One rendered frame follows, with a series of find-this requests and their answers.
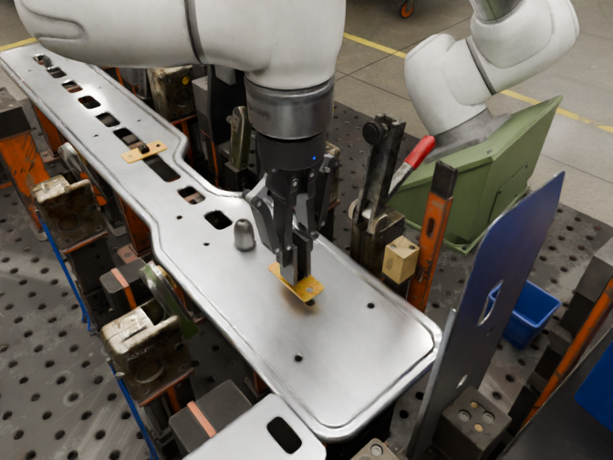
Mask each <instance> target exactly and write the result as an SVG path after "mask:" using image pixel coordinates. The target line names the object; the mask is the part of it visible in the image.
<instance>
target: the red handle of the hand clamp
mask: <svg viewBox="0 0 613 460"><path fill-rule="evenodd" d="M435 145H436V142H435V138H434V137H432V136H431V135H429V136H426V135H425V136H424V137H423V138H422V139H421V141H420V142H419V143H418V144H417V145H416V147H415V148H414V149H413V150H412V152H411V153H410V154H409V155H408V157H407V158H406V159H405V160H404V161H403V164H402V165H401V167H400V168H399V169H398V170H397V171H396V172H395V174H394V175H393V177H392V181H391V185H390V191H389V195H388V199H387V202H388V201H389V200H390V198H391V197H392V196H393V194H395V193H396V192H397V191H398V189H399V188H400V187H401V185H402V184H403V183H404V182H405V181H406V179H407V178H408V177H409V176H410V174H411V173H412V172H413V171H415V170H416V169H417V168H418V167H419V165H420V164H421V163H422V161H423V160H424V159H425V158H426V157H427V155H428V154H429V153H430V152H431V150H432V149H433V148H434V147H435ZM372 205H373V203H372V202H371V203H370V204H369V206H368V207H367V208H366V209H364V210H363V211H362V213H361V215H362V217H363V218H364V219H365V220H366V221H369V218H370V214H371V209H372Z"/></svg>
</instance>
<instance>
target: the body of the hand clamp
mask: <svg viewBox="0 0 613 460"><path fill-rule="evenodd" d="M384 214H386V215H387V216H388V217H389V225H388V226H387V227H385V228H384V229H382V230H381V231H379V232H378V233H376V234H375V235H373V234H372V233H371V234H370V233H368V232H367V229H368V224H369V222H368V221H366V220H365V221H363V222H360V223H358V224H355V223H354V222H353V221H354V218H353V219H352V228H351V239H350V250H349V256H350V257H351V258H353V259H354V260H355V261H356V262H358V263H359V264H360V265H362V266H363V267H365V268H366V269H367V270H368V271H369V272H370V273H371V274H373V275H374V276H375V277H377V278H378V279H379V280H381V281H382V282H383V283H384V278H385V277H383V276H382V275H381V272H382V267H383V260H384V255H385V248H386V245H388V244H389V243H391V242H393V241H394V240H396V239H397V238H399V237H400V236H402V235H403V230H404V225H405V219H406V216H405V215H403V214H401V213H400V212H398V211H397V210H395V209H393V208H392V207H390V206H389V205H387V204H386V206H385V210H384Z"/></svg>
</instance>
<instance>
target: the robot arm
mask: <svg viewBox="0 0 613 460"><path fill-rule="evenodd" d="M14 1H15V5H16V10H17V13H18V14H19V18H20V19H21V21H22V23H23V25H24V26H25V28H26V30H27V32H28V33H29V34H30V35H31V36H32V37H33V38H35V39H36V40H37V41H39V43H40V44H41V45H42V46H43V47H44V48H46V49H47V50H49V51H51V52H53V53H55V54H57V55H60V56H61V57H64V58H68V59H72V60H75V61H78V62H83V63H87V64H92V65H97V66H105V67H117V68H174V67H178V66H183V65H191V64H214V65H220V66H226V67H229V68H236V69H239V70H242V71H243V72H244V85H245V89H246V99H247V108H248V119H249V121H250V124H251V125H252V126H253V127H254V128H255V129H256V136H257V147H258V154H259V157H260V160H261V163H262V168H261V172H260V173H259V181H260V182H259V183H258V185H257V186H256V187H255V188H254V189H253V190H252V191H250V190H249V189H245V190H244V191H243V192H242V197H243V198H244V199H245V200H246V201H247V202H248V203H249V204H250V207H251V211H252V214H253V217H254V220H255V225H256V228H257V231H258V234H259V236H260V240H261V243H262V245H264V246H265V247H266V248H267V249H268V250H269V251H271V252H272V253H273V254H274V255H276V262H277V263H278V264H279V265H280V275H281V276H282V277H283V278H284V279H285V280H286V281H287V282H288V283H289V284H291V285H292V286H295V285H296V284H297V268H299V269H300V270H301V271H302V272H304V276H305V277H310V276H311V251H312V250H313V240H317V239H318V237H319V233H317V232H316V229H317V228H318V227H323V226H324V225H325V223H326V220H327V210H328V205H329V200H330V195H331V190H332V184H333V179H334V175H335V173H336V171H337V169H338V166H339V163H340V161H339V159H337V158H336V157H334V156H332V155H331V154H329V153H328V152H326V133H327V127H328V126H329V124H330V123H331V121H332V120H333V109H334V85H335V81H336V74H335V66H336V61H337V57H338V51H339V50H340V47H341V44H342V39H343V33H344V26H345V15H346V0H14ZM469 1H470V3H471V5H472V7H473V10H474V12H473V16H472V20H471V30H472V34H471V35H470V36H469V37H467V38H465V39H462V40H459V41H457V42H456V41H455V40H454V38H453V36H450V35H446V34H440V35H433V36H431V37H429V38H427V39H426V40H424V41H423V42H421V43H420V44H419V45H418V46H416V47H415V48H414V49H413V50H412V51H410V52H409V53H408V54H407V55H406V57H405V66H404V77H405V82H406V87H407V91H408V93H409V96H410V100H411V102H412V104H413V106H414V108H415V110H416V112H417V114H418V115H419V117H420V119H421V122H422V123H423V125H424V126H425V128H426V129H427V131H428V133H429V134H430V135H431V136H432V137H434V138H435V142H436V145H435V147H434V148H433V149H432V150H431V152H430V153H429V155H427V157H426V158H425V159H424V162H425V164H428V163H431V162H434V161H436V160H439V159H440V158H443V157H445V156H448V155H451V154H453V153H456V152H459V151H461V150H464V149H467V148H469V147H472V146H474V145H478V144H480V143H482V142H484V141H486V140H487V139H488V137H489V136H490V135H491V134H492V133H494V132H495V131H496V130H497V129H498V128H499V127H500V126H501V125H502V124H504V123H505V122H506V121H507V120H509V119H511V116H510V113H509V112H507V113H505V114H501V115H498V116H494V117H493V116H492V114H491V112H490V111H489V110H488V109H487V107H486V105H485V101H487V100H488V99H489V98H491V97H492V95H494V94H496V93H499V92H501V91H503V90H506V89H509V88H511V87H513V86H515V85H517V84H519V83H521V82H523V81H525V80H527V79H529V78H531V77H532V76H534V75H536V74H538V73H540V72H541V71H543V70H545V69H546V68H548V67H550V66H552V65H553V64H554V63H555V62H557V61H558V60H559V59H560V58H561V57H562V56H563V55H564V54H565V53H566V52H567V51H568V50H569V49H570V48H571V47H572V46H573V45H574V44H575V42H576V39H577V36H578V34H579V24H578V21H577V15H576V12H575V10H574V7H573V6H572V4H571V3H570V1H569V0H469ZM268 190H270V191H271V197H272V199H273V217H272V214H271V211H270V209H269V207H268V204H269V200H267V191H268ZM294 207H295V208H296V226H297V228H298V229H299V230H298V229H296V228H295V229H293V211H294ZM317 212H318V214H317Z"/></svg>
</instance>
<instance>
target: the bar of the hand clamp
mask: <svg viewBox="0 0 613 460"><path fill-rule="evenodd" d="M405 126H406V121H405V120H403V119H401V118H399V117H397V116H395V115H393V114H391V113H389V112H387V111H385V112H381V113H380V114H377V115H376V116H375V120H374V121H371V122H367V123H366V124H365V125H364V127H363V130H362V134H363V138H364V140H365V141H366V142H367V143H368V144H369V150H368V155H367V160H366V164H365V169H364V173H363V177H362V182H361V186H360V190H359V195H358V203H357V207H356V212H355V216H354V221H353V222H354V223H355V224H358V223H360V222H363V221H365V219H364V218H363V217H362V215H361V213H362V211H363V210H364V209H366V208H367V207H368V206H369V204H370V201H371V202H372V203H373V205H372V209H371V214H370V218H369V224H368V229H367V232H368V233H370V234H371V232H370V229H371V224H372V222H373V220H374V219H375V217H376V216H378V215H379V214H384V210H385V206H386V202H387V199H388V195H389V191H390V185H391V181H392V177H393V174H394V170H395V166H396V162H397V159H398V155H399V151H400V145H401V141H402V137H403V133H404V130H405Z"/></svg>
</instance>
